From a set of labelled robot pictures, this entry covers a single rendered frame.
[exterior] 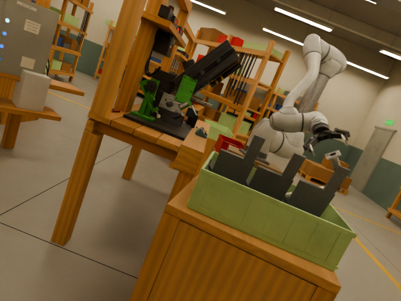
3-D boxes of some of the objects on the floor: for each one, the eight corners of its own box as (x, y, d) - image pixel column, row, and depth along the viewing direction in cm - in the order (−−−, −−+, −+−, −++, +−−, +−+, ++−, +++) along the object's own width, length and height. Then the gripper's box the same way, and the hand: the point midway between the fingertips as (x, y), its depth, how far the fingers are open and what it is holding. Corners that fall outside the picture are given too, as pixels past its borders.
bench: (181, 197, 330) (209, 125, 312) (151, 280, 184) (202, 156, 166) (123, 174, 328) (149, 101, 310) (49, 241, 182) (89, 110, 164)
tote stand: (255, 345, 166) (315, 228, 150) (251, 447, 116) (342, 287, 100) (150, 289, 176) (197, 174, 160) (105, 361, 126) (167, 203, 110)
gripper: (293, 132, 145) (297, 150, 126) (345, 114, 137) (358, 131, 118) (298, 145, 147) (303, 164, 128) (349, 128, 139) (363, 146, 120)
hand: (329, 147), depth 124 cm, fingers open, 13 cm apart
